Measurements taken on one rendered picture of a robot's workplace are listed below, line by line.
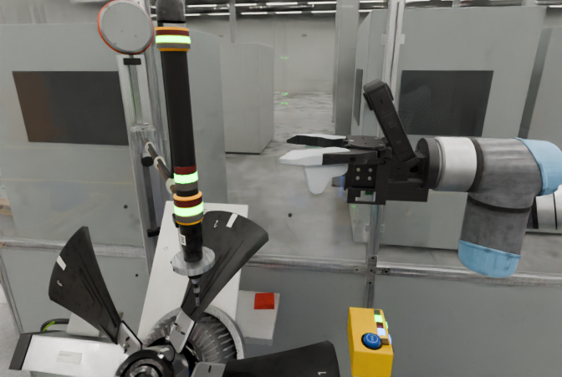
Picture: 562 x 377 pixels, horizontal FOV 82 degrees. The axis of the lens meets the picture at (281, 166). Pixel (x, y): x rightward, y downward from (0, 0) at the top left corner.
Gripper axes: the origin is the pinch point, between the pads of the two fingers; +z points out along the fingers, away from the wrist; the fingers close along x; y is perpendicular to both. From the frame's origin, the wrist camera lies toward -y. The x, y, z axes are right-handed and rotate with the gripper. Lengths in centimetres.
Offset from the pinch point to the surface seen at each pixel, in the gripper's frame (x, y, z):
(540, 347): 70, 99, -98
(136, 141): 46, 12, 51
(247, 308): 57, 80, 21
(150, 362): -2.4, 41.3, 24.9
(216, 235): 18.2, 26.1, 17.9
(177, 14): -1.2, -17.2, 14.3
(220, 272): 9.5, 29.7, 14.5
